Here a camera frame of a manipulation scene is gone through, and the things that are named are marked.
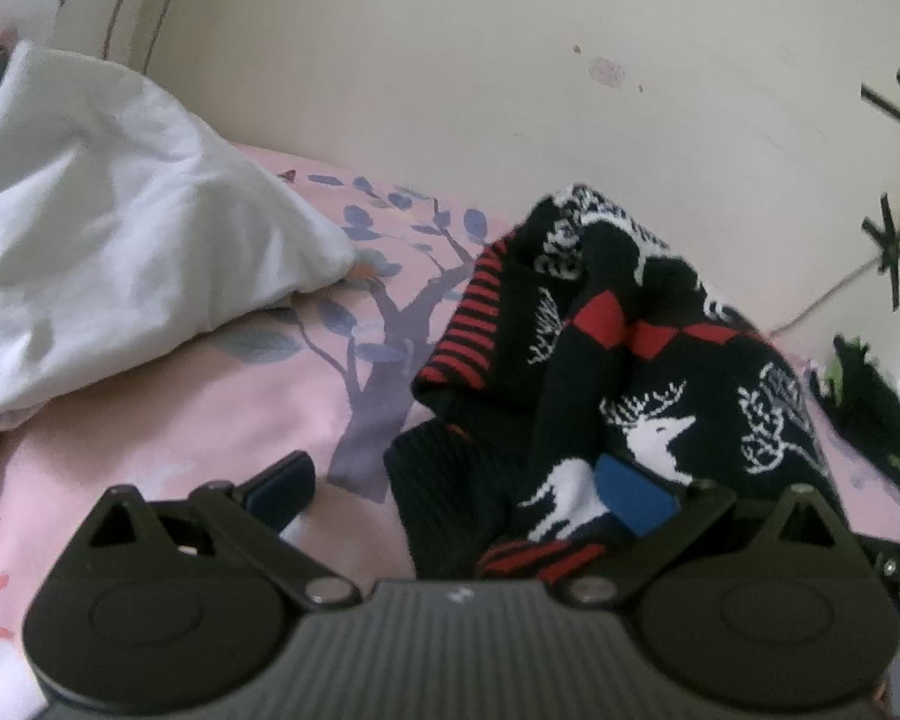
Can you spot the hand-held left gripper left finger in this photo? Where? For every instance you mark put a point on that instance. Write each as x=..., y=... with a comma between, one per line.
x=279, y=496

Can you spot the black red deer-print sweater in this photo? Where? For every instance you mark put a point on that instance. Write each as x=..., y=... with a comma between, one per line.
x=630, y=360

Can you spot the white pillow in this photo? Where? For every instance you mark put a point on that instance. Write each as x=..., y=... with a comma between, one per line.
x=105, y=225

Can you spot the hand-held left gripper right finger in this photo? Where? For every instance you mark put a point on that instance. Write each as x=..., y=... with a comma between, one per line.
x=634, y=499

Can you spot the black folded garment green label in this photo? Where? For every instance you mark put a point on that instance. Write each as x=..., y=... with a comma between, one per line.
x=877, y=420

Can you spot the pink tree-print bed sheet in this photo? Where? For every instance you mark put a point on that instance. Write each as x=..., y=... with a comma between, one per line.
x=195, y=405

